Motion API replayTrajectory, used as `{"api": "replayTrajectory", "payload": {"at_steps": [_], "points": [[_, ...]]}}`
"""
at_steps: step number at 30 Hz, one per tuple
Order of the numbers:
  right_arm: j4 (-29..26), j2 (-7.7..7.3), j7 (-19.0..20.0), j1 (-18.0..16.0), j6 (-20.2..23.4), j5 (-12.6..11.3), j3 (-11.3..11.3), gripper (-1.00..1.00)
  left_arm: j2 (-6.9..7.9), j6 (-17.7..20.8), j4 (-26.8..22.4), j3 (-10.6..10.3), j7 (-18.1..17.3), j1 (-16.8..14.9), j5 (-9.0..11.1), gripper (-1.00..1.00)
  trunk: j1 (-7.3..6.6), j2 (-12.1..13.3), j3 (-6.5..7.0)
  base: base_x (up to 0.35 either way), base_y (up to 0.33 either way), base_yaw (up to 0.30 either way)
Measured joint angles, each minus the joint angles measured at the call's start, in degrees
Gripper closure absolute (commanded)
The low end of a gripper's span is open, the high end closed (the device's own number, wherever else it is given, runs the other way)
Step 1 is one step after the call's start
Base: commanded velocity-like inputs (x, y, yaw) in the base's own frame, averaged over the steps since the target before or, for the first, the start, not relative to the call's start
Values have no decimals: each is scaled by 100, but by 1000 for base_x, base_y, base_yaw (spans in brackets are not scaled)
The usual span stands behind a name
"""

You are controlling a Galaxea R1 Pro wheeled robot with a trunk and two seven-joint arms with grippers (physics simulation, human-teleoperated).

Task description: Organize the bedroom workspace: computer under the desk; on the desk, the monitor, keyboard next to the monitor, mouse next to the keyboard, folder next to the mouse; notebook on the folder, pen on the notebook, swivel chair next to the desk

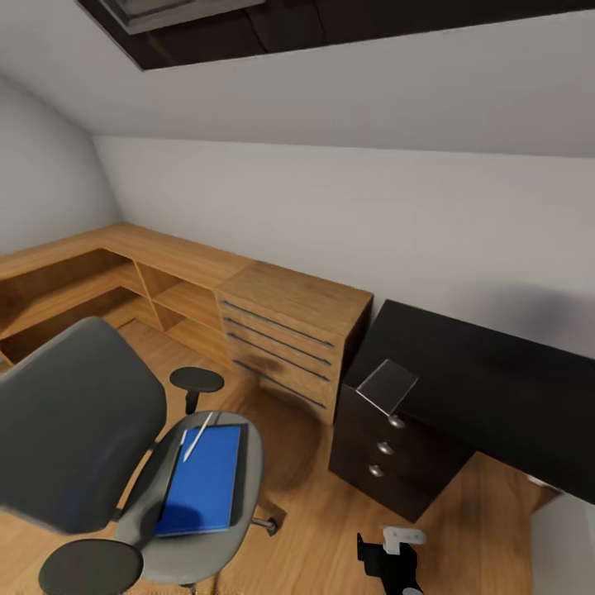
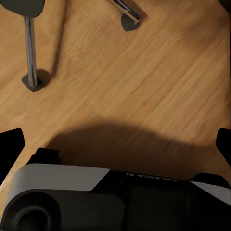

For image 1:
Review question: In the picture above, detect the notebook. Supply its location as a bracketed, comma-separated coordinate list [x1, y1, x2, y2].
[356, 358, 419, 416]

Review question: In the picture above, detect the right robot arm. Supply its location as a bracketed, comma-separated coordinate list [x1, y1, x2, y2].
[357, 526, 424, 595]

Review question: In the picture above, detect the swivel chair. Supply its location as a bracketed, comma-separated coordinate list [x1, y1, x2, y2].
[0, 316, 278, 595]

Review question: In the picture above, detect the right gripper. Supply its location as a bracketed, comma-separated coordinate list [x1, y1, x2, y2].
[357, 533, 417, 588]

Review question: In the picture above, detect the folder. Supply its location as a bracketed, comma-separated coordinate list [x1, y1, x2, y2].
[154, 426, 240, 538]

